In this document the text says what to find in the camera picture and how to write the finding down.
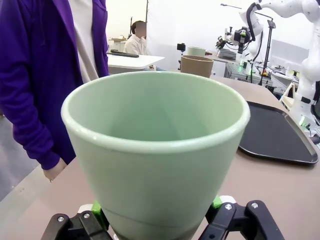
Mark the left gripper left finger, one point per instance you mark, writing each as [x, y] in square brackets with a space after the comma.
[82, 225]

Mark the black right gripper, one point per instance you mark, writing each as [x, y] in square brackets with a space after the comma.
[242, 37]

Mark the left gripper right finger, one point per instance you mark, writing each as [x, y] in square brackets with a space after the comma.
[225, 220]

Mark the pale green cup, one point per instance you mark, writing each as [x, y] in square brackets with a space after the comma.
[155, 175]
[196, 51]

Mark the brown plastic cup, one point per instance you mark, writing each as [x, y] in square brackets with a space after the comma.
[196, 67]

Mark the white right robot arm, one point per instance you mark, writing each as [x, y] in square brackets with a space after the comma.
[307, 75]

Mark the purple-sleeved right forearm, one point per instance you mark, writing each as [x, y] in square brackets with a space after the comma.
[32, 140]

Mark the person's right hand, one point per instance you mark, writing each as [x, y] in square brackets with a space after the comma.
[53, 171]

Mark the grey flat device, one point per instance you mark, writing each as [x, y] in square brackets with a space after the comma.
[226, 53]

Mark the black pole stand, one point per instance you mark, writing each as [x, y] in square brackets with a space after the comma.
[268, 50]

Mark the white panel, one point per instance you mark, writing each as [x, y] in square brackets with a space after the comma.
[287, 52]

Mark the black plastic tray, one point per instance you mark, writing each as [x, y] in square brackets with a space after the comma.
[275, 135]

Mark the seated man in white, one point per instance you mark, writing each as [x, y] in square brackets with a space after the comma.
[135, 45]

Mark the black bar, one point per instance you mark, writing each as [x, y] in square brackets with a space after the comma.
[125, 53]

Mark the person in purple jacket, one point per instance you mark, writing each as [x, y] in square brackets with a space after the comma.
[37, 75]

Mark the aluminium frame bench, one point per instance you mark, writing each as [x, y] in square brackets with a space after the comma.
[235, 71]

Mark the small black camera on stand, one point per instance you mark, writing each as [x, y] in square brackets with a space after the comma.
[181, 47]

